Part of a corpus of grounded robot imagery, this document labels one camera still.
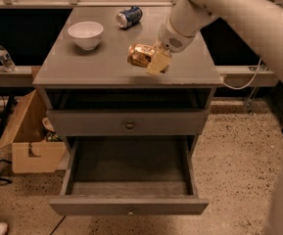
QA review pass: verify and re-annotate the white cable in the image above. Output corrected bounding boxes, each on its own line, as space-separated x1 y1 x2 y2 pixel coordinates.
221 0 283 91

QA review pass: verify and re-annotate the light wooden box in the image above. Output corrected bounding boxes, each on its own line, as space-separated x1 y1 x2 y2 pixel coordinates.
0 90 69 173

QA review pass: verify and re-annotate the clear plastic water bottle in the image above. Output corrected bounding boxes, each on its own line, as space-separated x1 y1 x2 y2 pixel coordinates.
0 44 16 72

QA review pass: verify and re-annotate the orange soda can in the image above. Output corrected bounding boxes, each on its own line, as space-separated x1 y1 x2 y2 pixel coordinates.
127 43 155 68

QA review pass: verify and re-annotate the grey horizontal rail beam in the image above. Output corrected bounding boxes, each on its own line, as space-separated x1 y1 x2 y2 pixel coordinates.
0 66 279 87

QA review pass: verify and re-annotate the grey wooden drawer cabinet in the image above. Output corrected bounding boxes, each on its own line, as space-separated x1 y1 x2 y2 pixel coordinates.
32 6 223 217

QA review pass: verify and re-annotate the white ceramic bowl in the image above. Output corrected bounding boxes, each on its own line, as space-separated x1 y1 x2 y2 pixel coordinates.
68 22 104 50

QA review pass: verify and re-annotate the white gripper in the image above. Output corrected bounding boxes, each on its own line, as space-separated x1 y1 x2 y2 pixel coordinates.
146 15 200 75

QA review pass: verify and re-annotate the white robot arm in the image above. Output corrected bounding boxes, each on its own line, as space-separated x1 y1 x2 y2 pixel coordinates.
148 0 283 235

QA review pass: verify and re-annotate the blue soda can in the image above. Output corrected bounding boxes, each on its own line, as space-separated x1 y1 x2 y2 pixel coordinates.
116 6 143 29

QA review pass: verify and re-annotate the closed grey top drawer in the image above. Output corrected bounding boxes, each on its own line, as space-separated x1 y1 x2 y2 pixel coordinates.
47 110 209 136

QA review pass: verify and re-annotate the open grey middle drawer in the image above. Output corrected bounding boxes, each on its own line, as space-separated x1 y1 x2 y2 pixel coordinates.
50 136 209 215

